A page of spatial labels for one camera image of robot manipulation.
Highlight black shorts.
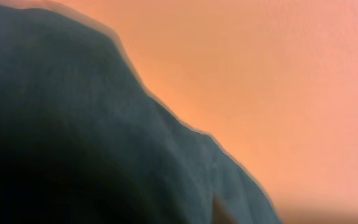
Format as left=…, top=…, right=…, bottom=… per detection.
left=0, top=5, right=279, bottom=224

